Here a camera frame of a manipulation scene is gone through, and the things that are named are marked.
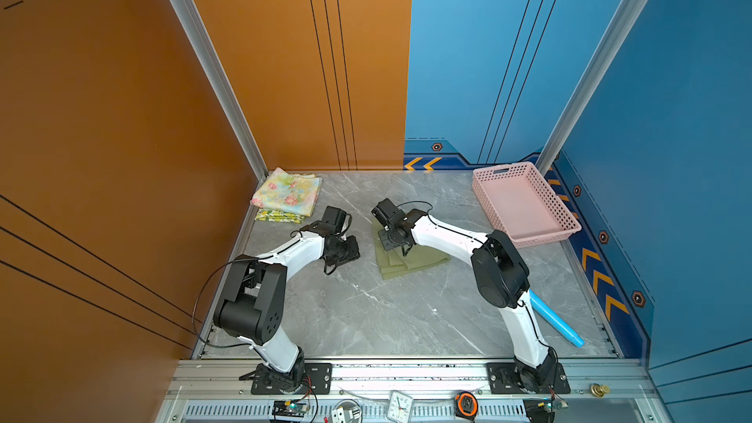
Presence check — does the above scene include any olive green skirt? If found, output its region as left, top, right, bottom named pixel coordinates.
left=371, top=221, right=450, bottom=280

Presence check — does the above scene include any pastel floral skirt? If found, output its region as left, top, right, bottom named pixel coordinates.
left=251, top=168, right=322, bottom=217

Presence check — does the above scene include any lemon print skirt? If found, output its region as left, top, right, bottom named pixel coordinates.
left=255, top=209, right=307, bottom=224

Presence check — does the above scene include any pink plastic basket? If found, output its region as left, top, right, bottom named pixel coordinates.
left=472, top=162, right=582, bottom=248

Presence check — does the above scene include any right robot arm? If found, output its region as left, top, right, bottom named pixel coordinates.
left=371, top=199, right=559, bottom=394

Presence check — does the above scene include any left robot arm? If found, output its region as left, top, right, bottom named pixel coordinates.
left=213, top=207, right=360, bottom=394

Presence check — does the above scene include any green circuit board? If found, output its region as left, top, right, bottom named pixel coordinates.
left=270, top=401, right=311, bottom=422

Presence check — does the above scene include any white power plug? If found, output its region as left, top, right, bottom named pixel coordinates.
left=329, top=399, right=363, bottom=423

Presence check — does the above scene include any white square clock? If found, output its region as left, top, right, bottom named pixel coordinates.
left=386, top=391, right=414, bottom=423

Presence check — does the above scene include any light blue plastic tube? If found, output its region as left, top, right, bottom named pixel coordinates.
left=530, top=291, right=585, bottom=348

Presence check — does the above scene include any orange black tape measure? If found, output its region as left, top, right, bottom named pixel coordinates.
left=454, top=392, right=479, bottom=422

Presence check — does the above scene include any brass round knob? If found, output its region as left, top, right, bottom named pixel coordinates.
left=591, top=384, right=611, bottom=399

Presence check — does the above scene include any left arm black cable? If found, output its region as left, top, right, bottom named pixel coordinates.
left=191, top=257, right=260, bottom=351

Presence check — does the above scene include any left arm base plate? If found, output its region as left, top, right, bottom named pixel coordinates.
left=251, top=362, right=333, bottom=396

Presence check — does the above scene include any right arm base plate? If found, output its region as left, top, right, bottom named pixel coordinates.
left=486, top=362, right=571, bottom=395

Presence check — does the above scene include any black board with wires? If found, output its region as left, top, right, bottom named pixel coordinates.
left=523, top=398, right=569, bottom=423

